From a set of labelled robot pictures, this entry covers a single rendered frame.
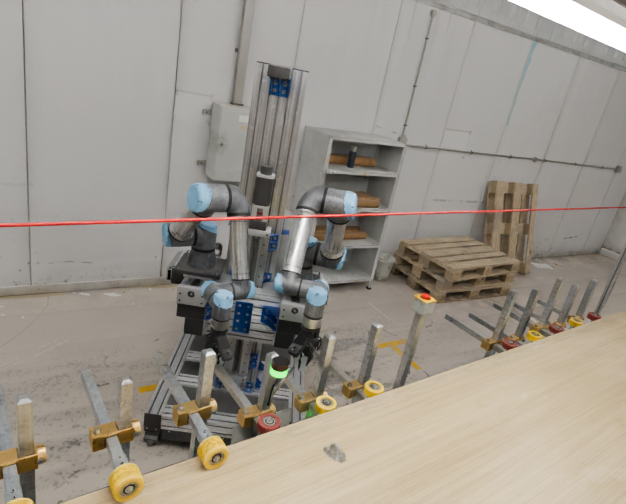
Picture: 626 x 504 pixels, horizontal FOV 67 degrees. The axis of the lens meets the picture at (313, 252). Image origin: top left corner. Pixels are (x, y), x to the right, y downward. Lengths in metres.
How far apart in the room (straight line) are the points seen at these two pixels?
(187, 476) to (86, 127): 2.92
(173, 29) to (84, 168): 1.23
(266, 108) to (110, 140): 1.87
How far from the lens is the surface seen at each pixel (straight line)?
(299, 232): 1.94
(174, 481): 1.55
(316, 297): 1.77
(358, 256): 5.23
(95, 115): 3.95
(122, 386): 1.49
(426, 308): 2.12
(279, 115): 2.36
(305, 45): 4.44
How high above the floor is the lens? 2.05
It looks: 21 degrees down
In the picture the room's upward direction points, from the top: 11 degrees clockwise
